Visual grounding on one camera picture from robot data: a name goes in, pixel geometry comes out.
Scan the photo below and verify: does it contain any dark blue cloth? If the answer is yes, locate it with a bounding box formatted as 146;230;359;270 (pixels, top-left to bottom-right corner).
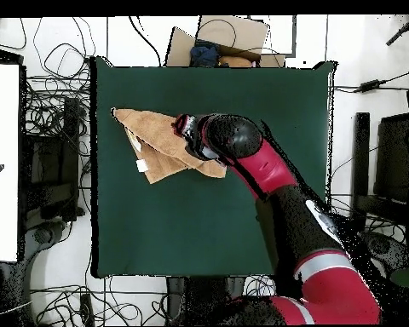
189;42;221;68

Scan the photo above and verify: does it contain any black upright stand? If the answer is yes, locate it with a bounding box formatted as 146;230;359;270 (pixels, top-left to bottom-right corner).
165;275;246;324

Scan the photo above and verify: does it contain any black equipment rack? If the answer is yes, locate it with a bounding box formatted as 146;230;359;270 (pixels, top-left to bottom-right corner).
20;96;81;222

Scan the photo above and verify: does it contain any orange cloth in box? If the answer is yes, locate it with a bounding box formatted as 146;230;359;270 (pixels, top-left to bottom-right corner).
217;54;253;68

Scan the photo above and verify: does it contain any black power adapter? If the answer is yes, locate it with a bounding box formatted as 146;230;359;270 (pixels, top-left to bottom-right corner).
359;79;381;93

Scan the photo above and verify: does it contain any orange terry towel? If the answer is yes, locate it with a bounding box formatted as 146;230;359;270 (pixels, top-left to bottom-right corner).
110;107;228;186

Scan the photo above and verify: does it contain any brown cardboard box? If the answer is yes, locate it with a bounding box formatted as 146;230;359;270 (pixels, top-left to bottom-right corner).
164;14;287;68

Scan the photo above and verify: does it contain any white board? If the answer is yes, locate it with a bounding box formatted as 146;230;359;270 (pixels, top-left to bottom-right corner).
0;62;21;263

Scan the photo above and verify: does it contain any dark green table cloth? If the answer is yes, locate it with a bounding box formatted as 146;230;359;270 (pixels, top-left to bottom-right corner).
89;55;337;278

